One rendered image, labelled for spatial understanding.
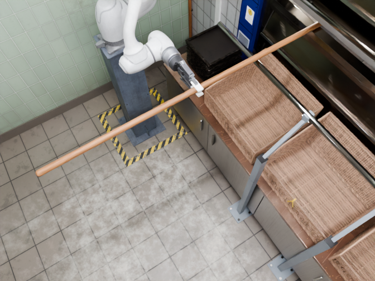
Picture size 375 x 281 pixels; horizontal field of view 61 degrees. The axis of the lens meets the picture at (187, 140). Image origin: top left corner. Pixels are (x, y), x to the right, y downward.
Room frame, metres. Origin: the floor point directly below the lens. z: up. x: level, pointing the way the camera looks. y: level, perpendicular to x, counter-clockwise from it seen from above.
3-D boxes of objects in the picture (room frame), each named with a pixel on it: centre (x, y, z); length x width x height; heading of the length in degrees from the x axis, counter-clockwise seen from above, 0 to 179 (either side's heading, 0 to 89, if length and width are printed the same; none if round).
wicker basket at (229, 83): (1.14, -0.47, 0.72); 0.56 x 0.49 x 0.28; 28
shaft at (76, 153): (0.96, -0.11, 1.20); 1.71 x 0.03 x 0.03; 120
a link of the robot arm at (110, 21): (1.49, 0.39, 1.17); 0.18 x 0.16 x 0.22; 133
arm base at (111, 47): (1.47, 0.41, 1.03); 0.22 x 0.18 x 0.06; 119
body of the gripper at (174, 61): (1.07, 0.02, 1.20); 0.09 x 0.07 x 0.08; 30
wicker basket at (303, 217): (0.63, -0.76, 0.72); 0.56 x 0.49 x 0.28; 29
